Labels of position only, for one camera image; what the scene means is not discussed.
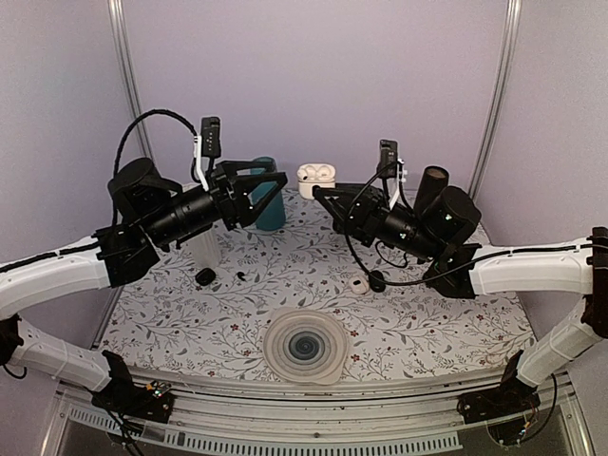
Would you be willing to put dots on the small black earbud case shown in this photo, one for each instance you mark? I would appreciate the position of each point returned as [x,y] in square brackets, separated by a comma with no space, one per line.
[205,276]

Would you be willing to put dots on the swirl patterned ceramic plate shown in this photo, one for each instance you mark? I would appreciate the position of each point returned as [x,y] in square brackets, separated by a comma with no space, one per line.
[305,347]

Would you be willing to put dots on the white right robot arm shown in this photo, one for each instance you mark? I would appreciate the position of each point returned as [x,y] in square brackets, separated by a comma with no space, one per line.
[578,266]

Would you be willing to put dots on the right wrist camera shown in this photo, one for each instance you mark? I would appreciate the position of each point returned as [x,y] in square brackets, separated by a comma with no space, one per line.
[392,173]

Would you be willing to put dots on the right aluminium frame post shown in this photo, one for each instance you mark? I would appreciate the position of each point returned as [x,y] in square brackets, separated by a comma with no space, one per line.
[506,57]

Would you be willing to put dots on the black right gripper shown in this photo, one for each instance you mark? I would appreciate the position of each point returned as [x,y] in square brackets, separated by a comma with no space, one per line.
[371,211]

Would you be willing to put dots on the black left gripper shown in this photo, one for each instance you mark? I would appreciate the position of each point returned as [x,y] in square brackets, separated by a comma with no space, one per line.
[218,181]

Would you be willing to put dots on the white ribbed vase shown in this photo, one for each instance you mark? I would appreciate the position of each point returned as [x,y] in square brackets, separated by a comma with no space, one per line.
[204,248]

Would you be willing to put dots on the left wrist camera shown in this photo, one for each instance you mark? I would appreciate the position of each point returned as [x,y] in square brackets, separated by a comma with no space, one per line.
[207,150]

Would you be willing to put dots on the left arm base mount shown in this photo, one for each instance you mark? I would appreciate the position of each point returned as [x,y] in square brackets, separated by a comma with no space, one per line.
[152,402]

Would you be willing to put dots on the teal tall vase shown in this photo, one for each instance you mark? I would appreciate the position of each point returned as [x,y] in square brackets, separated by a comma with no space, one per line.
[273,217]

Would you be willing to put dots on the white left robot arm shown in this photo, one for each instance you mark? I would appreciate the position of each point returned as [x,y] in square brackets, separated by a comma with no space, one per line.
[38,279]

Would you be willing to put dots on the left aluminium frame post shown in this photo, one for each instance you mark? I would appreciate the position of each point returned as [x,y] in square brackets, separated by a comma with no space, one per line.
[125,63]

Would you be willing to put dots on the black round earbud case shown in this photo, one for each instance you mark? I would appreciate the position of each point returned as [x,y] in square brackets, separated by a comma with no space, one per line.
[377,281]

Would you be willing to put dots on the aluminium frame post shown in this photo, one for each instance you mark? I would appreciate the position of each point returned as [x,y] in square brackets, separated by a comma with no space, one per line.
[125,63]
[506,57]

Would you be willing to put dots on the white earbud charging case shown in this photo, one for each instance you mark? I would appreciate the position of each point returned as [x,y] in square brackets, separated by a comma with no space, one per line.
[310,175]

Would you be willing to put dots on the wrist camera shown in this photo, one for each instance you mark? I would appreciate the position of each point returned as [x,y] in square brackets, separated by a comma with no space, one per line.
[207,150]
[392,173]

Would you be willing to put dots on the small white earbud case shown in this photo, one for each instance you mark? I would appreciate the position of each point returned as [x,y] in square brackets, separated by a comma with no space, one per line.
[359,285]

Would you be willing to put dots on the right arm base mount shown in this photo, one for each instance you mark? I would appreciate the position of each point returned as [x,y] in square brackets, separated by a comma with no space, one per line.
[510,397]

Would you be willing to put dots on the black tall cylinder vase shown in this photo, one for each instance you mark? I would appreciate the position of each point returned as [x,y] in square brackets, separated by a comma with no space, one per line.
[434,180]

